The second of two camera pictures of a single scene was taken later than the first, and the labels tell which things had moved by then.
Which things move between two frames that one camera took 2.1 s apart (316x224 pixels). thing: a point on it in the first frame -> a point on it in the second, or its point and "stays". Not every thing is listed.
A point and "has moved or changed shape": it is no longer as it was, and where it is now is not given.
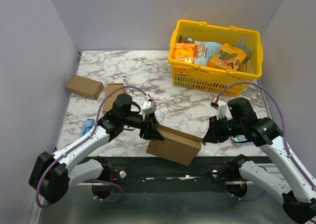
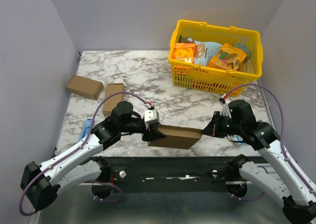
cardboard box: [85, 86] stays
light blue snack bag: [203, 52] stays
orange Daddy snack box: [184, 52] stays
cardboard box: [177, 146] has moved or changed shape
